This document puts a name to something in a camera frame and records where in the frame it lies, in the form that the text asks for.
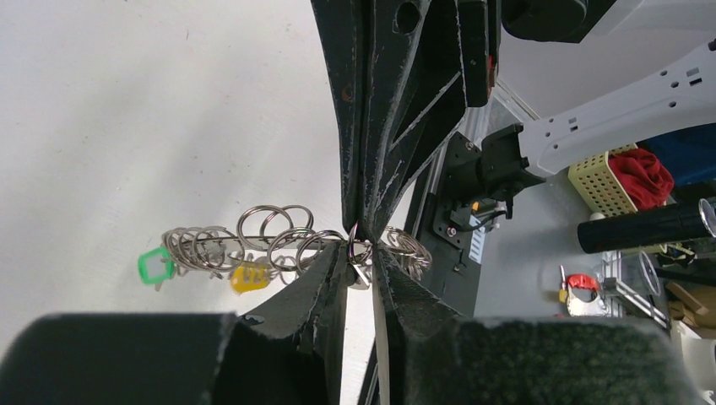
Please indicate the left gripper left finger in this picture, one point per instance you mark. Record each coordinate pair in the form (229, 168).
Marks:
(289, 350)

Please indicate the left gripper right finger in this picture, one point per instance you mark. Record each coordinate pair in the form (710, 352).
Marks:
(427, 353)

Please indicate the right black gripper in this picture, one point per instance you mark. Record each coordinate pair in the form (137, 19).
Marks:
(414, 90)

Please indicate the metal disc with keyrings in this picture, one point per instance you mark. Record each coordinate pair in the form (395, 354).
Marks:
(283, 238)

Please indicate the black-headed key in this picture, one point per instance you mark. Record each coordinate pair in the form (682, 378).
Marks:
(363, 276)

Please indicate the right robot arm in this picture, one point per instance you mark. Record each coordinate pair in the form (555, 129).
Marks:
(678, 96)

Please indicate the yellow key tag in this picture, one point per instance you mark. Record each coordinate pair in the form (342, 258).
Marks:
(250, 276)

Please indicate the green key tag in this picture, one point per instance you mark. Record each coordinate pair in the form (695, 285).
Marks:
(156, 266)

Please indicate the yellow perforated basket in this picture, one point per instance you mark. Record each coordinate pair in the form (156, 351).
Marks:
(597, 185)

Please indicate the red cloth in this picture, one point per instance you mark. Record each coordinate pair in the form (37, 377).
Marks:
(645, 180)

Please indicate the black cylinder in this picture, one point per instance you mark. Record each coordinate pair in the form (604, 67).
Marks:
(671, 223)

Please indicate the blue cloth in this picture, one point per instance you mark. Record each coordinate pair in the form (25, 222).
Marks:
(688, 154)

